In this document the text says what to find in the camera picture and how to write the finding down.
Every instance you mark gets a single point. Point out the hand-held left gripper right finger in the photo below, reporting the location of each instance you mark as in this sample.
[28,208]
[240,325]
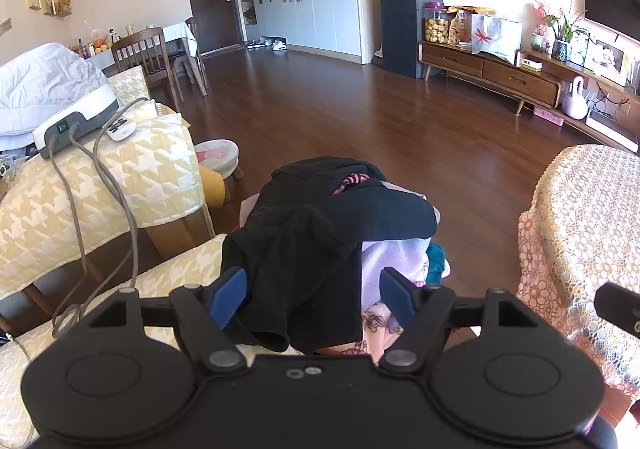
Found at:
[397,296]

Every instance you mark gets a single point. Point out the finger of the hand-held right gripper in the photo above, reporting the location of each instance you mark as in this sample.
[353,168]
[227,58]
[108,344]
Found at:
[617,306]

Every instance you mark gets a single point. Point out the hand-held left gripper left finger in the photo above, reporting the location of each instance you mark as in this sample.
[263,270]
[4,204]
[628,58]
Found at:
[227,296]

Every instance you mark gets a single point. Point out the black T-shirt pink print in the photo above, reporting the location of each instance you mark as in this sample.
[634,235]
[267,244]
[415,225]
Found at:
[310,254]

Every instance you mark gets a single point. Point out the light purple garment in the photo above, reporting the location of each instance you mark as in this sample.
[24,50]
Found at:
[387,259]

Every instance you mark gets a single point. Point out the teal garment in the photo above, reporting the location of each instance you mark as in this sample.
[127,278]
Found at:
[437,264]

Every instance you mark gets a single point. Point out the yellow cushion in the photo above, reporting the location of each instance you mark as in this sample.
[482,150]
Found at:
[212,186]

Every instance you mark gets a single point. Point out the white children's stool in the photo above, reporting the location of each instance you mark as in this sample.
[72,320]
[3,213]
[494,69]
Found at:
[220,154]

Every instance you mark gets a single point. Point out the yellow houndstooth sofa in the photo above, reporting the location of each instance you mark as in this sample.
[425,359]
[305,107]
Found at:
[150,164]

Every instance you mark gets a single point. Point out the white flat set-top box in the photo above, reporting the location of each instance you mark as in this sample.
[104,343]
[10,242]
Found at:
[610,129]

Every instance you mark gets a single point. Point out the white remote control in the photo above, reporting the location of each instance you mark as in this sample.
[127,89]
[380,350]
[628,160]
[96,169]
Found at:
[120,128]

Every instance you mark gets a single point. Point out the pink flat box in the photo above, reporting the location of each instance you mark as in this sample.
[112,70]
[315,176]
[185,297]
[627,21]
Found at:
[548,115]

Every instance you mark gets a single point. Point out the purple kettlebell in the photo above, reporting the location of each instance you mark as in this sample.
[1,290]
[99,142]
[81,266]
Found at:
[575,104]

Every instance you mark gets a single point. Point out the wooden TV stand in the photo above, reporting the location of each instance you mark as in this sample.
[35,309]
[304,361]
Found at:
[505,76]

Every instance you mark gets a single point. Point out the wooden dining chair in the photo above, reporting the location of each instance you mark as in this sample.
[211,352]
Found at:
[192,46]
[137,35]

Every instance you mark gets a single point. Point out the pair of dark sneakers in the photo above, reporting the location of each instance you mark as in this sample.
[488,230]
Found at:
[256,44]

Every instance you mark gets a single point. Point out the pair of white sneakers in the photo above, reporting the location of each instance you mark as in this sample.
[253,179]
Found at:
[279,45]

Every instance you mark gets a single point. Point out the small white yellow box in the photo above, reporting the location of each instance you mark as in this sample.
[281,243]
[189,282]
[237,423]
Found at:
[531,64]

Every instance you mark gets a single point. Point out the figurine picture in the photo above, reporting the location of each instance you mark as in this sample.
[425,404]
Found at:
[579,48]

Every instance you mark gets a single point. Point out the patterned vase with orchid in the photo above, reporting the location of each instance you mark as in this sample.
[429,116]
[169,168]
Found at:
[560,51]

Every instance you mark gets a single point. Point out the black mini fridge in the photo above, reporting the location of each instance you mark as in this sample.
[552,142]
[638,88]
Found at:
[407,29]

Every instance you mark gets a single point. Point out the dining table white cloth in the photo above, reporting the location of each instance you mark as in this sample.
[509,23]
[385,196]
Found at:
[172,31]

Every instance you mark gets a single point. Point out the snack bag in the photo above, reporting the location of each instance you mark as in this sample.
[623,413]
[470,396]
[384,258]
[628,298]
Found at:
[457,31]

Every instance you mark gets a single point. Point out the cookie jar pink lid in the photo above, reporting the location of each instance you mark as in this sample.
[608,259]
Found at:
[436,26]

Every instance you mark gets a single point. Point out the white shopping bag red print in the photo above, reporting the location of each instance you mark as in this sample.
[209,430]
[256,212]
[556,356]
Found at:
[495,39]

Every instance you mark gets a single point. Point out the dark wooden door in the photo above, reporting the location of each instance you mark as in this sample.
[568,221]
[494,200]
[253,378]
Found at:
[210,19]

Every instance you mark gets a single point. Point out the pile of orange fruits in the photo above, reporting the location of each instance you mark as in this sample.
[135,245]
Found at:
[102,48]

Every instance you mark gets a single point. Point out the white quilted appliance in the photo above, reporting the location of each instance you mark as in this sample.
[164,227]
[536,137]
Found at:
[45,79]

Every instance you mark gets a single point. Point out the yellow bag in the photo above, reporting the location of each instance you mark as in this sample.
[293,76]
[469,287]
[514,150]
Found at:
[467,9]

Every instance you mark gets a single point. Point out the cream photo frame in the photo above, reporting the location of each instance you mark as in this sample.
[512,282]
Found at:
[607,60]

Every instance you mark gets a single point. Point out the wall shelf yellow flowers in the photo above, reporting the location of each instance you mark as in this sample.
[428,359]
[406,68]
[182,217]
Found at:
[63,5]

